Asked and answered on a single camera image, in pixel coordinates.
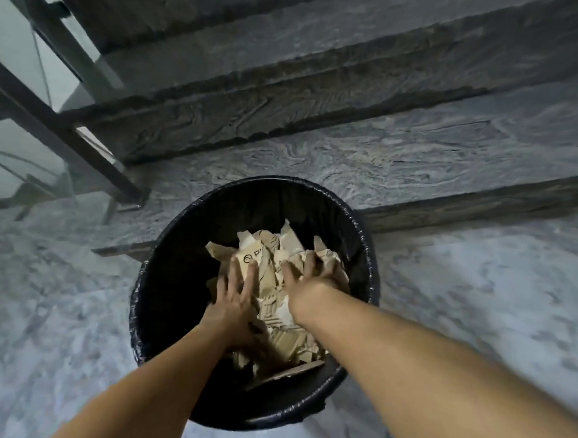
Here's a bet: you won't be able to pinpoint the cardboard scraps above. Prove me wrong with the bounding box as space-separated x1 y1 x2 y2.
201 215 358 395

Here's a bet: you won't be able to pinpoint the metal framed glass panel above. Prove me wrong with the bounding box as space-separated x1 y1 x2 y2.
0 0 153 220

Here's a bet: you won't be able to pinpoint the person's right hand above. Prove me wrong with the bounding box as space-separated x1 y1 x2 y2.
278 247 354 328

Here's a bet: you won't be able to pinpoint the grey granite staircase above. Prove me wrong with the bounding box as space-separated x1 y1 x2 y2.
55 0 578 267

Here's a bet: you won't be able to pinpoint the person's left hand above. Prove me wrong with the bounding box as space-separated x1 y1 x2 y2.
196 256 273 353

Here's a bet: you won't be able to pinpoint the person's left forearm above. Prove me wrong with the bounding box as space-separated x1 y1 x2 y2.
12 321 233 438

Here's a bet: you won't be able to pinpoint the pink bin with black liner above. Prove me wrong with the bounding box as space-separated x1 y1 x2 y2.
122 169 389 437

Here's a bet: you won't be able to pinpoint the person's right forearm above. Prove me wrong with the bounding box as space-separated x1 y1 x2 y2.
295 274 578 438

